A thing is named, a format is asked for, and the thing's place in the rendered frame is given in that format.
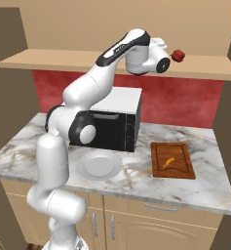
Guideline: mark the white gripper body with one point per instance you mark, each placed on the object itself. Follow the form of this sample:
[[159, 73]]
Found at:
[[158, 43]]

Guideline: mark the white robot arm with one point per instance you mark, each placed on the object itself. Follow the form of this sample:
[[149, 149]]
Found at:
[[52, 162]]

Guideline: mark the red condiment bottle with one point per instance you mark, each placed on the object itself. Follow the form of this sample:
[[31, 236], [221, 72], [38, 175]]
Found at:
[[178, 56]]

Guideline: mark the beige wooden cabinet shelf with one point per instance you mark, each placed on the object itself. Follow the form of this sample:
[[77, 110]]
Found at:
[[55, 62]]

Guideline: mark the brown wooden cutting board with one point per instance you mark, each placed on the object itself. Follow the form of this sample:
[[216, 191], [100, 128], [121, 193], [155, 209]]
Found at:
[[177, 156]]

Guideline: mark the white round plate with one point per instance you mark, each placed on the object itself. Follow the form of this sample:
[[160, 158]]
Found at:
[[99, 166]]

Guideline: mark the black and white microwave oven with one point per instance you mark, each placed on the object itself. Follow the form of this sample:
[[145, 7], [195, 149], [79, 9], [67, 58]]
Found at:
[[120, 104]]

